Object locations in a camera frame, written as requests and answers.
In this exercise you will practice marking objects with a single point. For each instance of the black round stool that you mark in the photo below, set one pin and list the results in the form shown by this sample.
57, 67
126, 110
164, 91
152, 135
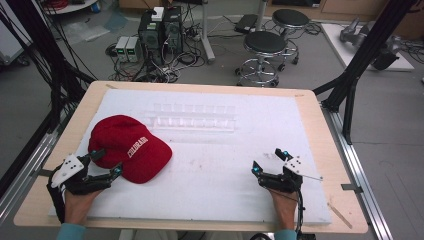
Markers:
290, 18
264, 43

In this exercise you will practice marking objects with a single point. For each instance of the black frame strut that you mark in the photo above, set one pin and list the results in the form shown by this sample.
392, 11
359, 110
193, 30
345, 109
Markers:
363, 56
43, 50

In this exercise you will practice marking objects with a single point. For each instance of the round white table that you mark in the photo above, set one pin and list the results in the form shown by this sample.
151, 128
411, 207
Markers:
70, 6

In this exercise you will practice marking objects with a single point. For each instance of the black computer tower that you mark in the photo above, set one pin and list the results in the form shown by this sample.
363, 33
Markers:
150, 36
173, 30

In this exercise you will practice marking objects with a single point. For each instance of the red baseball cap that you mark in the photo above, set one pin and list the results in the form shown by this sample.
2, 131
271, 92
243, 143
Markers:
130, 146

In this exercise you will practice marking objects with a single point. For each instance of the white foam mat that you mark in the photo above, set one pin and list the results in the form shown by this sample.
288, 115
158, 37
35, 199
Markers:
206, 173

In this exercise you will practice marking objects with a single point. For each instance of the aluminium rail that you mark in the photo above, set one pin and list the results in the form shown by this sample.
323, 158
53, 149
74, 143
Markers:
360, 173
23, 173

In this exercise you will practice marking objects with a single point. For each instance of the white box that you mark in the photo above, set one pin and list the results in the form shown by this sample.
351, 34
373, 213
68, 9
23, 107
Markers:
158, 13

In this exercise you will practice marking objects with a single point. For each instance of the person's left hand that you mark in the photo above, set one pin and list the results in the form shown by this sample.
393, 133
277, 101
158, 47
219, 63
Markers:
78, 206

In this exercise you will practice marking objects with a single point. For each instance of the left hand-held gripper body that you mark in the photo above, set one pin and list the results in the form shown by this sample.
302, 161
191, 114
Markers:
71, 168

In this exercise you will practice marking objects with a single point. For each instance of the white table leg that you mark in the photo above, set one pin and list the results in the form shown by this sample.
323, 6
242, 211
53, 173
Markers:
206, 33

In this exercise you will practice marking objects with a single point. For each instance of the thin wooden stick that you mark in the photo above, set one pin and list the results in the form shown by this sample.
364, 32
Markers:
340, 216

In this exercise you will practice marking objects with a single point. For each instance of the person's right hand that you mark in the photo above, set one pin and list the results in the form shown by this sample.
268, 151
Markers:
286, 208

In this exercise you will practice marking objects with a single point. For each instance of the flat black device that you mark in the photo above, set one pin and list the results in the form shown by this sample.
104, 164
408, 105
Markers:
246, 23

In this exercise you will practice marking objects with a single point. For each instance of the grey power supply unit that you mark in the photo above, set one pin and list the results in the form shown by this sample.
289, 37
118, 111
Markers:
121, 48
134, 48

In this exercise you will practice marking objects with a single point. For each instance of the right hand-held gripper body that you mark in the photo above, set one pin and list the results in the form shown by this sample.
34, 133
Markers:
283, 181

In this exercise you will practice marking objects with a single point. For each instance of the clear acrylic rack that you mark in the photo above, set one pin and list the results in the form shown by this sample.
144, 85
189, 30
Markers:
193, 116

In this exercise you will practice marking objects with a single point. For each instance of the grey machine part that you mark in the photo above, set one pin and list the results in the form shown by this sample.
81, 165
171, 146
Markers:
353, 33

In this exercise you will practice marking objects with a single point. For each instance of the metal table bracket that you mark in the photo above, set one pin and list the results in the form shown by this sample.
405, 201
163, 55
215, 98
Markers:
42, 172
351, 188

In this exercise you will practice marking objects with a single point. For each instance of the white floor board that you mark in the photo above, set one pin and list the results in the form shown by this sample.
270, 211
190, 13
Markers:
336, 43

